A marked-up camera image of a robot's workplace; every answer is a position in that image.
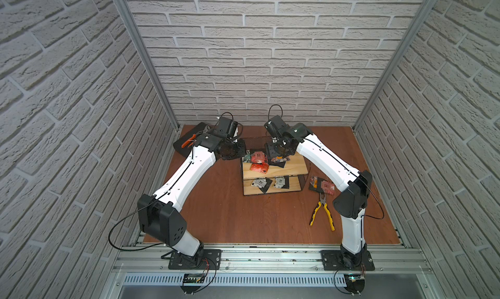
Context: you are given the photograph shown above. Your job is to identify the aluminium front rail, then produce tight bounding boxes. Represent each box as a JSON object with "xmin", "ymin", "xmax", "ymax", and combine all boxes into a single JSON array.
[{"xmin": 111, "ymin": 244, "xmax": 432, "ymax": 274}]

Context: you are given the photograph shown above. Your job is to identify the yellow black pliers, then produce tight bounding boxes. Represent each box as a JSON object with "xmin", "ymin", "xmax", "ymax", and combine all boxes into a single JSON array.
[{"xmin": 309, "ymin": 193, "xmax": 336, "ymax": 232}]

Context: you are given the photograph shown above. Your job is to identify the white black tea bag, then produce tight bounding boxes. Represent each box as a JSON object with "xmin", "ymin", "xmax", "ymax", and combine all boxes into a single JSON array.
[
  {"xmin": 273, "ymin": 176, "xmax": 290, "ymax": 189},
  {"xmin": 251, "ymin": 178, "xmax": 273, "ymax": 194}
]

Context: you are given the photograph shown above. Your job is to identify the black tool tray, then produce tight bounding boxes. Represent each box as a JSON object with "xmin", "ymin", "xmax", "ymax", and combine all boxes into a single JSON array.
[{"xmin": 173, "ymin": 122, "xmax": 210, "ymax": 158}]

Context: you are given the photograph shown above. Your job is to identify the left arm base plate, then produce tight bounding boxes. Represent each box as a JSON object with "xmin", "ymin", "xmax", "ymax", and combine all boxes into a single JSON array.
[{"xmin": 168, "ymin": 249, "xmax": 222, "ymax": 270}]

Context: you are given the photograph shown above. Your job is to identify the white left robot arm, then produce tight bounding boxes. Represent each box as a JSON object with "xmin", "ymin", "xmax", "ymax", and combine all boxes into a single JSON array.
[{"xmin": 137, "ymin": 134, "xmax": 246, "ymax": 257}]

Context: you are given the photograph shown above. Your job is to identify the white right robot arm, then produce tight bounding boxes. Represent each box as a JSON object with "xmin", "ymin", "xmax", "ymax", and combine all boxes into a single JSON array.
[{"xmin": 264, "ymin": 116, "xmax": 372, "ymax": 257}]

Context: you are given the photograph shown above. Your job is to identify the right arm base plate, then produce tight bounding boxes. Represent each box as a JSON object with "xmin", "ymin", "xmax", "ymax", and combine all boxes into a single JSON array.
[{"xmin": 320, "ymin": 250, "xmax": 375, "ymax": 271}]

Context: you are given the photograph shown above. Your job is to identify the black wire mesh wooden shelf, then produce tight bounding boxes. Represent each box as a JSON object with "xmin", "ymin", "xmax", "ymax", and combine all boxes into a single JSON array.
[{"xmin": 241, "ymin": 136, "xmax": 311, "ymax": 196}]

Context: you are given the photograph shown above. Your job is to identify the right controller board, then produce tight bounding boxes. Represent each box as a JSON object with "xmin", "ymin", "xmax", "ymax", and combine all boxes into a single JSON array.
[{"xmin": 344, "ymin": 274, "xmax": 365, "ymax": 295}]

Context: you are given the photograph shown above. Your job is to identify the white black tea bag right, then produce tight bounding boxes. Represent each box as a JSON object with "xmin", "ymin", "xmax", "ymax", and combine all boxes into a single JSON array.
[{"xmin": 273, "ymin": 176, "xmax": 290, "ymax": 189}]

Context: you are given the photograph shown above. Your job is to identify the green floral tea bag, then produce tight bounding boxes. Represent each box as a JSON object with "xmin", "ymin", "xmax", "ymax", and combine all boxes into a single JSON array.
[{"xmin": 242, "ymin": 150, "xmax": 252, "ymax": 163}]

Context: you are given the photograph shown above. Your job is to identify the left controller board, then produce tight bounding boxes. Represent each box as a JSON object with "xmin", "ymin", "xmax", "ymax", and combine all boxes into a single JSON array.
[{"xmin": 181, "ymin": 273, "xmax": 206, "ymax": 295}]

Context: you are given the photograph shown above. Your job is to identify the aluminium corner post left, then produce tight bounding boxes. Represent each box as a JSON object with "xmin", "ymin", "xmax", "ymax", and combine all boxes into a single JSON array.
[{"xmin": 113, "ymin": 0, "xmax": 180, "ymax": 131}]

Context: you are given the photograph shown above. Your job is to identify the white black tea bag left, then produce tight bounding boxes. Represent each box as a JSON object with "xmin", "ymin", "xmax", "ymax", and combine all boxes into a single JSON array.
[{"xmin": 251, "ymin": 178, "xmax": 273, "ymax": 194}]

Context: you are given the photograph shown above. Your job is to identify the aluminium corner post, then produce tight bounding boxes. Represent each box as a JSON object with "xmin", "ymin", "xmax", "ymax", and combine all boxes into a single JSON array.
[
  {"xmin": 113, "ymin": 0, "xmax": 180, "ymax": 131},
  {"xmin": 352, "ymin": 0, "xmax": 438, "ymax": 135}
]

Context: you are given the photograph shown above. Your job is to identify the orange handled cutter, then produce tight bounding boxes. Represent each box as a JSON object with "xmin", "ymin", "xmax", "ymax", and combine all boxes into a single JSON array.
[{"xmin": 181, "ymin": 133, "xmax": 199, "ymax": 149}]

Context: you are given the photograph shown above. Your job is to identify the controller board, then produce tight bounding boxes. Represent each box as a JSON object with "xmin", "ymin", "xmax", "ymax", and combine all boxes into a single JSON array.
[
  {"xmin": 181, "ymin": 273, "xmax": 206, "ymax": 295},
  {"xmin": 344, "ymin": 274, "xmax": 365, "ymax": 295}
]

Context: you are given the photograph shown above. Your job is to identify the aluminium corner post right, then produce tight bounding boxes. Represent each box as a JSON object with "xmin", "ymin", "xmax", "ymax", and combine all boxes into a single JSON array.
[{"xmin": 352, "ymin": 0, "xmax": 438, "ymax": 135}]

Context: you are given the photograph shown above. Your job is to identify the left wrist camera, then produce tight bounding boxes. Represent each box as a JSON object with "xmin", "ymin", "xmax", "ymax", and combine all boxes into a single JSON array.
[{"xmin": 214, "ymin": 116, "xmax": 238, "ymax": 140}]

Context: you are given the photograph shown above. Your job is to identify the red tea bag front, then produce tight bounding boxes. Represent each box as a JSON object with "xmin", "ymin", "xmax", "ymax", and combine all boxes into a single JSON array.
[{"xmin": 250, "ymin": 163, "xmax": 269, "ymax": 174}]

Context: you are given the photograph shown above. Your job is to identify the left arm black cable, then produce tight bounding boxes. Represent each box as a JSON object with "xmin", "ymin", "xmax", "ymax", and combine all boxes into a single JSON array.
[{"xmin": 108, "ymin": 205, "xmax": 165, "ymax": 252}]

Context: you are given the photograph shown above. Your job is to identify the red tea bag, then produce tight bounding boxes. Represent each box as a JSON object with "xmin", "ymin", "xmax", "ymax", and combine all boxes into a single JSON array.
[
  {"xmin": 251, "ymin": 151, "xmax": 268, "ymax": 164},
  {"xmin": 250, "ymin": 163, "xmax": 269, "ymax": 174}
]

